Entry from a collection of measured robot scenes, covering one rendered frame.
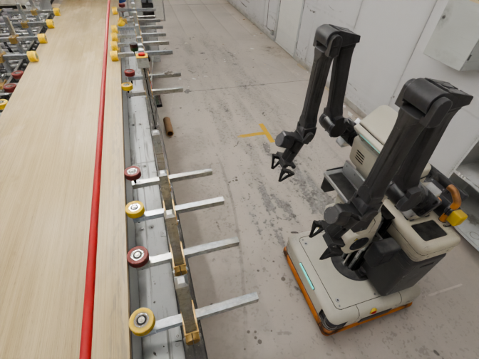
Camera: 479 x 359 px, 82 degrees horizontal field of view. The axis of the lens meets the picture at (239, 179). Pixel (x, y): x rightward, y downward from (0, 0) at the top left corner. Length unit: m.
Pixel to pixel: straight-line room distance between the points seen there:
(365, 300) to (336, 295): 0.16
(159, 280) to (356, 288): 1.16
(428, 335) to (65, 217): 2.20
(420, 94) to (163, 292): 1.21
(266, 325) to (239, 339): 0.19
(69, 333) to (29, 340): 0.11
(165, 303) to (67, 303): 0.41
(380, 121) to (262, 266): 1.39
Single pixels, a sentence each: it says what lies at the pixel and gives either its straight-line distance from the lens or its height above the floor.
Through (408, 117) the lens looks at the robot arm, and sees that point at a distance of 0.79.
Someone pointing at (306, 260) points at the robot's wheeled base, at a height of 0.28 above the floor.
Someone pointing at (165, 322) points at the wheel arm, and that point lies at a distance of 1.14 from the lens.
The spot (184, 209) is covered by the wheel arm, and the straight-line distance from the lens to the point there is 1.37.
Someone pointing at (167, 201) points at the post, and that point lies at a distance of 1.25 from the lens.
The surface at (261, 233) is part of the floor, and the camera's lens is 2.32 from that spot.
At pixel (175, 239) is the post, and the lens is 1.04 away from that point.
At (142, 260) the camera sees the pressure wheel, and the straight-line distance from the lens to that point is 1.16.
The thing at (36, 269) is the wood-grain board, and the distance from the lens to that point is 1.31.
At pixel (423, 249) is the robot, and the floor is 0.80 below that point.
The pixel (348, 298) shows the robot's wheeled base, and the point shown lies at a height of 0.28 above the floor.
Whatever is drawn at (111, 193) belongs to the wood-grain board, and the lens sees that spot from 1.44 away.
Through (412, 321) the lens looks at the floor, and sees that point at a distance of 2.35.
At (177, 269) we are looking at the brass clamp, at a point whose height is 0.85.
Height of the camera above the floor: 1.88
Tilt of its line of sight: 44 degrees down
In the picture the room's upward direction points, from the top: 4 degrees clockwise
